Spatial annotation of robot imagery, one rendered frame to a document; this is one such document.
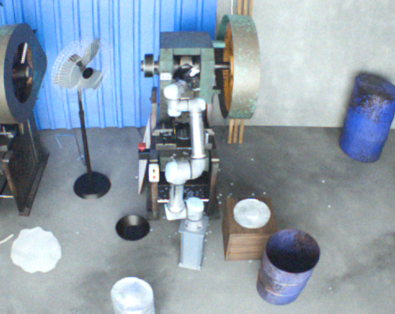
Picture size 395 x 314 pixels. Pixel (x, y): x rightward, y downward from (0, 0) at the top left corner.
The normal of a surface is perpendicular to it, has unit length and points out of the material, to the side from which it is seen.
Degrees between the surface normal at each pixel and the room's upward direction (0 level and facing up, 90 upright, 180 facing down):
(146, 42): 90
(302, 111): 90
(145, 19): 90
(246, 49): 47
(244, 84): 82
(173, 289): 0
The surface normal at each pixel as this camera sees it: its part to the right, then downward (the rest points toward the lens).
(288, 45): 0.07, 0.62
